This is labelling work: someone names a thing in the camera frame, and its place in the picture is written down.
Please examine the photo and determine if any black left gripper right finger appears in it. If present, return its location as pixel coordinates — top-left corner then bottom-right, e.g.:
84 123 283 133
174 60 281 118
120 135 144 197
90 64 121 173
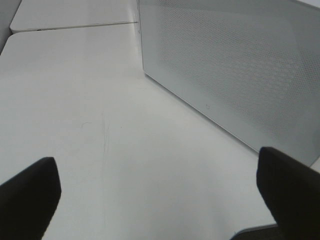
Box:
256 147 320 240

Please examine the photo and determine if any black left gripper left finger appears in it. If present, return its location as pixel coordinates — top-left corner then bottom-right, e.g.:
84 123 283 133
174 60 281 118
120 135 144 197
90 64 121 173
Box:
0 157 62 240

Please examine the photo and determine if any white microwave door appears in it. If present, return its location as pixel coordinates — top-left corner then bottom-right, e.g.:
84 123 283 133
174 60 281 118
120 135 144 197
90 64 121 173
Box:
138 0 320 166

